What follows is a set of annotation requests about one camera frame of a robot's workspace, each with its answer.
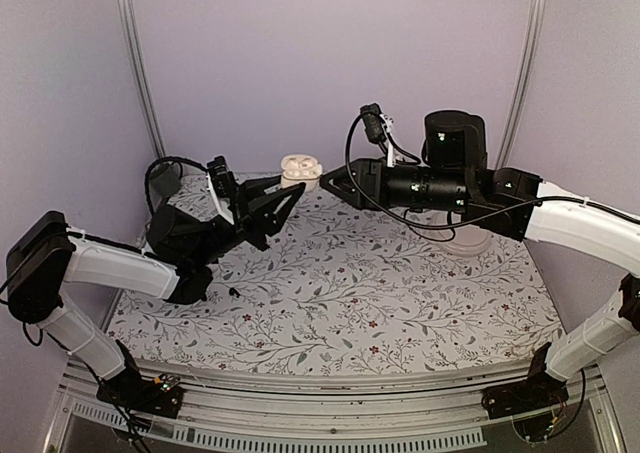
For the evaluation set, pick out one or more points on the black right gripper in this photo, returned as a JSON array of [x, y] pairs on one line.
[[370, 172]]

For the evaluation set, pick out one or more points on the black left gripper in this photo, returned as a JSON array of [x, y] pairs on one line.
[[276, 221]]

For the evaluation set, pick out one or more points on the white earbud charging case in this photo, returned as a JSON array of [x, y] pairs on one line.
[[300, 169]]

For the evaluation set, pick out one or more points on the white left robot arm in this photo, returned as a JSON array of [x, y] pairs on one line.
[[174, 267]]

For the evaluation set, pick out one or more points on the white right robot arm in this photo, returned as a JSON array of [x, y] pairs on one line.
[[522, 206]]

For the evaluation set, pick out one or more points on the floral patterned table mat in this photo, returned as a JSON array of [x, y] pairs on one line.
[[344, 292]]

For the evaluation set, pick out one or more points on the grey mug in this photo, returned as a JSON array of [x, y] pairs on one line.
[[165, 180]]

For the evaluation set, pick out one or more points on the beige round plate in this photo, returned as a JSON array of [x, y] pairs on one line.
[[467, 241]]

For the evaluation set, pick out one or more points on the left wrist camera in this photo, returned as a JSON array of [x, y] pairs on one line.
[[222, 187]]

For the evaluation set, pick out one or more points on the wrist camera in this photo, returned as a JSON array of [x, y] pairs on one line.
[[222, 187], [375, 127]]

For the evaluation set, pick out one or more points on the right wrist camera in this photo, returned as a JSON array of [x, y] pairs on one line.
[[375, 127]]

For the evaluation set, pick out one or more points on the right aluminium frame post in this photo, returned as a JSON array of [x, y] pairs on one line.
[[532, 36]]

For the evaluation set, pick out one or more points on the aluminium frame post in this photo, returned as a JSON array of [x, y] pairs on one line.
[[136, 58], [532, 36]]

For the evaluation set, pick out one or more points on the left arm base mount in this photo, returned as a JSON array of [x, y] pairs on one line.
[[161, 396]]

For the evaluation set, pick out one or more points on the aluminium front rail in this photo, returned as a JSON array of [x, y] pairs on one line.
[[413, 412]]

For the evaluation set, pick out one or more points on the left aluminium frame post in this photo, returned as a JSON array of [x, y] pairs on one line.
[[136, 58]]

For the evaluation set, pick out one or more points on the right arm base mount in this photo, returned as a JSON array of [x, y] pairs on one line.
[[538, 390]]

